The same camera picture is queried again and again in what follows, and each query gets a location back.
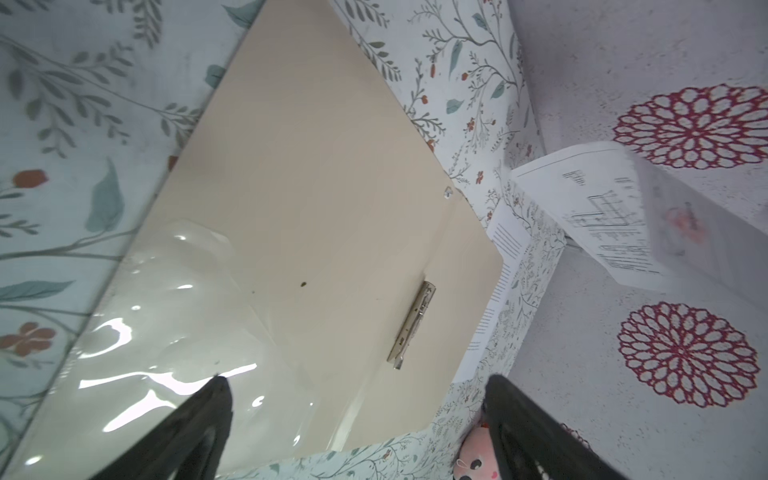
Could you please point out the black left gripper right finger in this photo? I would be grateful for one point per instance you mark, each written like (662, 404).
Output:
(529, 444)

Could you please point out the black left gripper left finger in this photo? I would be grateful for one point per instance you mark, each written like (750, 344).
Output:
(187, 444)

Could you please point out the white printed text sheet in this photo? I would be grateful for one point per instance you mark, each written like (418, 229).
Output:
(511, 239)

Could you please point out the beige manila folder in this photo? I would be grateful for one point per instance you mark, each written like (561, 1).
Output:
(258, 192)

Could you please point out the white technical drawing sheet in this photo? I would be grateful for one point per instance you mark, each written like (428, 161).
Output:
(648, 229)

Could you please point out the pink pig plush toy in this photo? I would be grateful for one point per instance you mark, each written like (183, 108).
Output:
(476, 458)

